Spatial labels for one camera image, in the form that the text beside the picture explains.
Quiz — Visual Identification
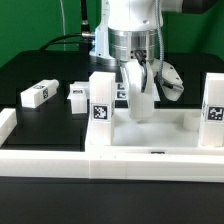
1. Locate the white U-shaped fence frame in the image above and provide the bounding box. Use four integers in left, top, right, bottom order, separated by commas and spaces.
0, 107, 224, 184

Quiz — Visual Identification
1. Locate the black cable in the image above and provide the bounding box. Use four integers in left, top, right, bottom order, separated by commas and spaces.
39, 0, 98, 52

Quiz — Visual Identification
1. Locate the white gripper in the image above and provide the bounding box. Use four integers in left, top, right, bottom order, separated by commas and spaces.
121, 59, 184, 121

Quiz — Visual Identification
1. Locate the white thin cable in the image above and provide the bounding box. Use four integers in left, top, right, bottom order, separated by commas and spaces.
59, 0, 67, 52

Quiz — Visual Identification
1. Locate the marker sheet with tags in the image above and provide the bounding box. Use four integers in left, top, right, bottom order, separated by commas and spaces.
70, 81, 160, 102

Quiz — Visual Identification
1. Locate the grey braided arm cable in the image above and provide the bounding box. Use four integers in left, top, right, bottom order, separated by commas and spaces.
153, 0, 185, 94

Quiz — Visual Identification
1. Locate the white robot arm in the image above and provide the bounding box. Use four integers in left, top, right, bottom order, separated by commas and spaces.
90, 0, 218, 120

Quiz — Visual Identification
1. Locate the white desk top tray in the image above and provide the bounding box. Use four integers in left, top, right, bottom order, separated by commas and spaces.
85, 108, 224, 156

